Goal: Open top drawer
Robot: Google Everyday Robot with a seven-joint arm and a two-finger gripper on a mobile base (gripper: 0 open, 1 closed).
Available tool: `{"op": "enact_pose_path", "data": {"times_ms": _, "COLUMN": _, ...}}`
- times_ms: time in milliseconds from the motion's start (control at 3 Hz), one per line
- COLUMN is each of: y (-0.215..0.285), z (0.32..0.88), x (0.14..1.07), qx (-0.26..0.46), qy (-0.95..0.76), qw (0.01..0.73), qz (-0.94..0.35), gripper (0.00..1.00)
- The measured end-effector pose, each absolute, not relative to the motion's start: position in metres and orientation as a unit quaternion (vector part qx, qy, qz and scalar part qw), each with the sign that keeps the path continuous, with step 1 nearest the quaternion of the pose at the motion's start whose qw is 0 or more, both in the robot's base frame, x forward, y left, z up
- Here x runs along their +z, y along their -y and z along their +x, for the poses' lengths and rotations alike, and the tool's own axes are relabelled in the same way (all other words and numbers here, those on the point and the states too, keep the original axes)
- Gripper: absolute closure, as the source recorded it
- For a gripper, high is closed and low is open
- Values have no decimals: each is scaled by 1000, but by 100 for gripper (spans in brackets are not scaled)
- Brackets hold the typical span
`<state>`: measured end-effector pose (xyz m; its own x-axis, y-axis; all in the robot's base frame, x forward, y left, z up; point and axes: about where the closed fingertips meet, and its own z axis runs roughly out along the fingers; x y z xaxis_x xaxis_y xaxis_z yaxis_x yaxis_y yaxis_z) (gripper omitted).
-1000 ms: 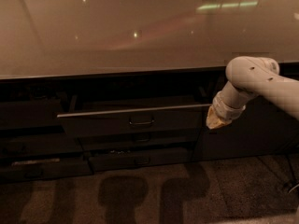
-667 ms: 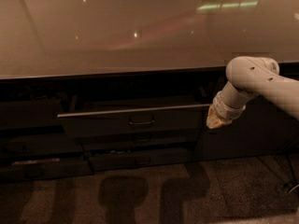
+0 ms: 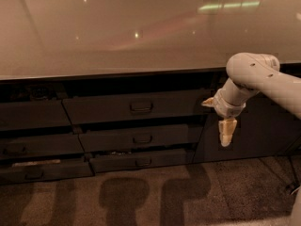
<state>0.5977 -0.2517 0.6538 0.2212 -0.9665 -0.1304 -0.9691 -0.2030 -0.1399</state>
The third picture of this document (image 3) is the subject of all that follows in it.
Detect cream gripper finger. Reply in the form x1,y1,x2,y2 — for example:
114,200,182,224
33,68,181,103
218,118,237,147
201,97,214,107

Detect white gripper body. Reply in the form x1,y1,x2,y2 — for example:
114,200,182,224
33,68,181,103
214,89,246,119

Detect dark grey drawer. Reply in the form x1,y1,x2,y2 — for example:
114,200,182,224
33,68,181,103
0,134,83,160
90,148,195,173
79,124,203,152
0,101,70,131
63,89,211,124
0,158,93,185

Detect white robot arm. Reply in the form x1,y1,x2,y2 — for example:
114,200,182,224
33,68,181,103
202,53,301,157

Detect objects in top left drawer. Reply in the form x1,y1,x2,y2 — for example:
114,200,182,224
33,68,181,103
9,86,53,102

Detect dark grey cabinet door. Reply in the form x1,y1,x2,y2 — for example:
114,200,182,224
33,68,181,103
194,94,301,162

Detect black cable on floor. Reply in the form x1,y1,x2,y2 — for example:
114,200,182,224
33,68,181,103
276,141,301,197

